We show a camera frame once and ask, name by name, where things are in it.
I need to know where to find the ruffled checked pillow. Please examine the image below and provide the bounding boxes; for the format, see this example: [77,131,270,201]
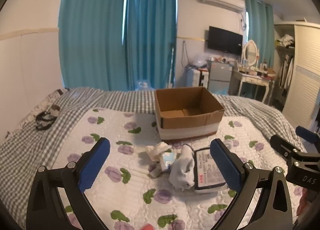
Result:
[5,88,71,139]

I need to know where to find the clear water jug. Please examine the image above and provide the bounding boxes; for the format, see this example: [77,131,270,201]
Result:
[136,79,153,91]

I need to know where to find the white louvred wardrobe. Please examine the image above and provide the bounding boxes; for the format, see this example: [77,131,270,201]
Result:
[273,21,320,131]

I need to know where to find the black and white hair band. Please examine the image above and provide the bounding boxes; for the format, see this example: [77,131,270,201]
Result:
[35,105,61,131]

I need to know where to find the white suitcase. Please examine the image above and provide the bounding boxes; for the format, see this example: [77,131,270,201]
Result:
[191,68,209,89]

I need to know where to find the cardboard box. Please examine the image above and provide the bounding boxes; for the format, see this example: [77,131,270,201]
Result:
[154,86,226,144]

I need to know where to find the wide teal curtain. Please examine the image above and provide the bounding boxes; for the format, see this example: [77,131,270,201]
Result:
[58,0,128,91]

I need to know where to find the white mop pole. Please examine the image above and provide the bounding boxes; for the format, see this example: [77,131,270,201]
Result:
[169,42,176,89]

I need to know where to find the teal curtain beside wardrobe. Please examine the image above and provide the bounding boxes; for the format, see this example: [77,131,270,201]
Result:
[244,0,276,71]

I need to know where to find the black wall television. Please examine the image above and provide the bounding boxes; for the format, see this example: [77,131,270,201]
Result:
[207,26,244,56]

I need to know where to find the small grey fridge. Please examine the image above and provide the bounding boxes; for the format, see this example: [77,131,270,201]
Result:
[207,59,233,95]

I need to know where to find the white tissue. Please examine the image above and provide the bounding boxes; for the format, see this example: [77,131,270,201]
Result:
[146,142,172,162]

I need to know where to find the white vanity table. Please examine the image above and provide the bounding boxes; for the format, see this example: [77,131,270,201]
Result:
[230,66,276,104]

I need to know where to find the white sock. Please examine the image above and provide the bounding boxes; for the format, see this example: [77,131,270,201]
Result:
[168,145,196,191]

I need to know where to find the hanging clothes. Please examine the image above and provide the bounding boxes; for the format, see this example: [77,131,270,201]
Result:
[278,55,295,90]

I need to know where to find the narrow teal corner curtain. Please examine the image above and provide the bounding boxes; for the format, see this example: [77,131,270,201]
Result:
[123,0,178,91]

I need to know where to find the folded clothes on shelf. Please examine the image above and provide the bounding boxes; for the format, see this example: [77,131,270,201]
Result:
[276,34,296,47]

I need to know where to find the floral quilted blanket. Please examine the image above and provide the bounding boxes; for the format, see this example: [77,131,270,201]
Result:
[50,107,308,230]

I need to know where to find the blue tissue packet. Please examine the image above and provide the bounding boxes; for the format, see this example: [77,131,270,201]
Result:
[158,151,181,171]

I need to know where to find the oval white vanity mirror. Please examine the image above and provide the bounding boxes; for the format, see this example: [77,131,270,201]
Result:
[241,40,258,67]

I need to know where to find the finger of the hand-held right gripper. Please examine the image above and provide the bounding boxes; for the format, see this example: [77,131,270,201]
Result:
[296,125,320,144]
[270,134,301,164]

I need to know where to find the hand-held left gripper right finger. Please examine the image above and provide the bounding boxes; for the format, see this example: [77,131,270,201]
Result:
[209,138,293,230]

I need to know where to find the white labelled power pack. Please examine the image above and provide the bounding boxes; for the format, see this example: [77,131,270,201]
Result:
[192,147,229,192]

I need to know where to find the grey checked bed sheet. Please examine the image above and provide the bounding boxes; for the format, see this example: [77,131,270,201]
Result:
[0,86,309,230]

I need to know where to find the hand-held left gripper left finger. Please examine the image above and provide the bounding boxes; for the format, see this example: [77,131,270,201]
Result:
[26,137,111,230]

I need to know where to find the clear plastic bag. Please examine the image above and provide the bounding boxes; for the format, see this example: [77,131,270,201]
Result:
[189,54,208,69]

